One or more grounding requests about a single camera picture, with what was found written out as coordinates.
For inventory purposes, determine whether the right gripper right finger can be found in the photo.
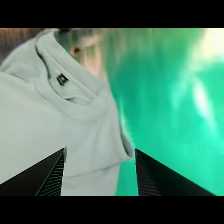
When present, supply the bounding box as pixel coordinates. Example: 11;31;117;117
134;148;216;197

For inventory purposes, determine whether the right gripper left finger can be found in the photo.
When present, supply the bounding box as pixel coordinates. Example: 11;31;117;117
0;146;68;197

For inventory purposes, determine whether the white T-shirt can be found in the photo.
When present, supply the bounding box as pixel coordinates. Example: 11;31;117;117
0;28;135;197

